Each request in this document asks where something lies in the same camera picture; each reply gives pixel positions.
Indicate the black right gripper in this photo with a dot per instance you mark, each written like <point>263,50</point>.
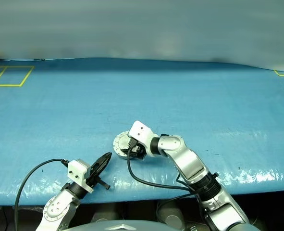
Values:
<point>137,150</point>

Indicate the blue table cover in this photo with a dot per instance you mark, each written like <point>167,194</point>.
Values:
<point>204,108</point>

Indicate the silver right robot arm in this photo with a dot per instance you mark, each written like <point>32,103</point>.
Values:
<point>189,161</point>

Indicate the grey robot torso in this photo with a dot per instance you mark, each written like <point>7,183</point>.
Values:
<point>115,226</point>

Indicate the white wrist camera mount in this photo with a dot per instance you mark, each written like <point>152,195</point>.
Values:
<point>141,131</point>
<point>78,172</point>

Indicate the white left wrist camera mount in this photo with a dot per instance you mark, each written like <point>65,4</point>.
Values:
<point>78,172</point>

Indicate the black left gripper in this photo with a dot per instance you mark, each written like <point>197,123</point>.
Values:
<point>93,180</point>

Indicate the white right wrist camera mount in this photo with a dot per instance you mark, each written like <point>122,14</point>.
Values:
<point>141,131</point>

